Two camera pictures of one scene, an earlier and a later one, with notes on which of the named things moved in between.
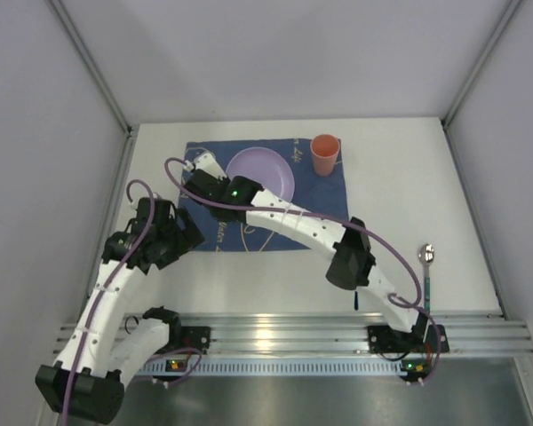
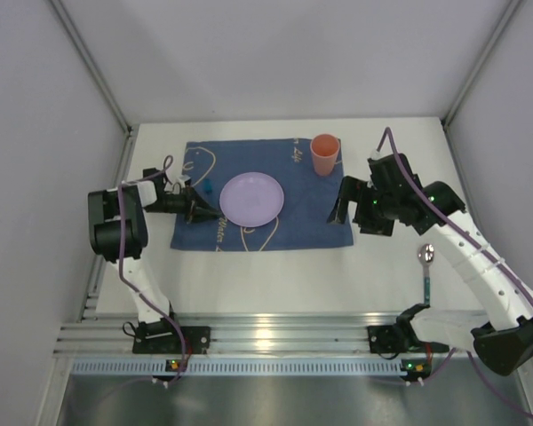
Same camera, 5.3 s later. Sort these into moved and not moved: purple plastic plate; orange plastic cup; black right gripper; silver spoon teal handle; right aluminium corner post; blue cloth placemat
Moved: purple plastic plate; black right gripper
Not moved: silver spoon teal handle; orange plastic cup; blue cloth placemat; right aluminium corner post
